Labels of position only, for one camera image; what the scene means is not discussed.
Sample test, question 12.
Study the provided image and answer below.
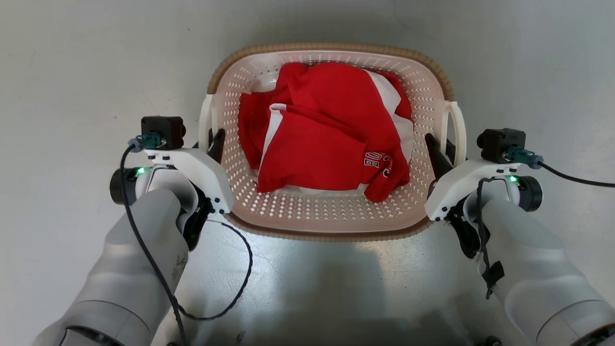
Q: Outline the cream perforated laundry basket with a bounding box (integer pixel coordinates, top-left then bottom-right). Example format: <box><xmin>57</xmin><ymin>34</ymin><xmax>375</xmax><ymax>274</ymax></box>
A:
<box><xmin>198</xmin><ymin>42</ymin><xmax>467</xmax><ymax>242</ymax></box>

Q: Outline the black right camera cable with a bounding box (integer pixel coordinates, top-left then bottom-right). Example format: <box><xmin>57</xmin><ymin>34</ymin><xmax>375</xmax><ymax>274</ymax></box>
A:
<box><xmin>504</xmin><ymin>147</ymin><xmax>615</xmax><ymax>188</ymax></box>

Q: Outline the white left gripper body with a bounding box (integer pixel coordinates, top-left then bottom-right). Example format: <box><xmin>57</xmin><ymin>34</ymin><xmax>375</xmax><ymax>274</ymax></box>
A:
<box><xmin>144</xmin><ymin>148</ymin><xmax>234</xmax><ymax>250</ymax></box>

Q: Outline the red jersey garment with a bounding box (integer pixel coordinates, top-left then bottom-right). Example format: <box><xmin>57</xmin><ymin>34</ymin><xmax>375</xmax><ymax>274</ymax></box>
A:
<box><xmin>238</xmin><ymin>62</ymin><xmax>414</xmax><ymax>203</ymax></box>

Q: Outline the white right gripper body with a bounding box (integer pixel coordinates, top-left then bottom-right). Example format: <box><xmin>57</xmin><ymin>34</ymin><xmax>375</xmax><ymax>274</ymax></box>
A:
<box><xmin>424</xmin><ymin>161</ymin><xmax>522</xmax><ymax>260</ymax></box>

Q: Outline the thin black right gripper cable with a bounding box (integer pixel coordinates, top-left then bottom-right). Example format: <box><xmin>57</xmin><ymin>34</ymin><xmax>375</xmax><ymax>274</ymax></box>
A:
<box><xmin>475</xmin><ymin>177</ymin><xmax>506</xmax><ymax>300</ymax></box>

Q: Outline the black left camera cable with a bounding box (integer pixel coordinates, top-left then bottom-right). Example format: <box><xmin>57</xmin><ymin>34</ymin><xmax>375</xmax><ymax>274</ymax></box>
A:
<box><xmin>119</xmin><ymin>135</ymin><xmax>189</xmax><ymax>346</ymax></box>

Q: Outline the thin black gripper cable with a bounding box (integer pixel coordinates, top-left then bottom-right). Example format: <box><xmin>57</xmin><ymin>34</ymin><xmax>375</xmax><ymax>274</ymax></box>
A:
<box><xmin>175</xmin><ymin>219</ymin><xmax>254</xmax><ymax>321</ymax></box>
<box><xmin>475</xmin><ymin>177</ymin><xmax>506</xmax><ymax>300</ymax></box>

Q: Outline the thin black left gripper cable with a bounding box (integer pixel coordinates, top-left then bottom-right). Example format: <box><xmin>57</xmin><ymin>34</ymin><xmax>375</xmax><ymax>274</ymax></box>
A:
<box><xmin>175</xmin><ymin>219</ymin><xmax>254</xmax><ymax>321</ymax></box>

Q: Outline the black camera cable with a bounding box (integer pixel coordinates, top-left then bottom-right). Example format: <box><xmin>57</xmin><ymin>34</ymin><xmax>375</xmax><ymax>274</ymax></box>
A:
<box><xmin>504</xmin><ymin>147</ymin><xmax>615</xmax><ymax>188</ymax></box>
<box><xmin>119</xmin><ymin>135</ymin><xmax>189</xmax><ymax>346</ymax></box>

